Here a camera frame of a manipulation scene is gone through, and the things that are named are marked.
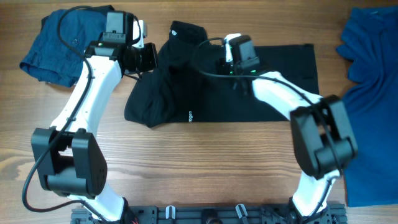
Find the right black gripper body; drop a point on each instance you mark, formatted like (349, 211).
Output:
(229, 68)

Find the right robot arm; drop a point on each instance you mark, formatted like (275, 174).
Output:
(323, 140)

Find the black t-shirt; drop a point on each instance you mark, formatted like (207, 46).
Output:
(185, 87)

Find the blue t-shirt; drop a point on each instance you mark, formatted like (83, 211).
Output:
(370, 43)

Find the white rail clip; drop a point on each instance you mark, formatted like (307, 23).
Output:
(241, 211)
(170, 212)

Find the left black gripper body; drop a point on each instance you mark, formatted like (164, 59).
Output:
(143, 59)

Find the left white rail clip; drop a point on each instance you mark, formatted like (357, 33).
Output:
(170, 212)

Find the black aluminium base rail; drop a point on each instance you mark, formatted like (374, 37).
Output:
(265, 214)

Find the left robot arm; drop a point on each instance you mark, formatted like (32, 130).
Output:
(68, 159)

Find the right white rail clip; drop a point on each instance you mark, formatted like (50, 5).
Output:
(241, 211)

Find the folded dark blue shirt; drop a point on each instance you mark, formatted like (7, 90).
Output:
(49, 60)

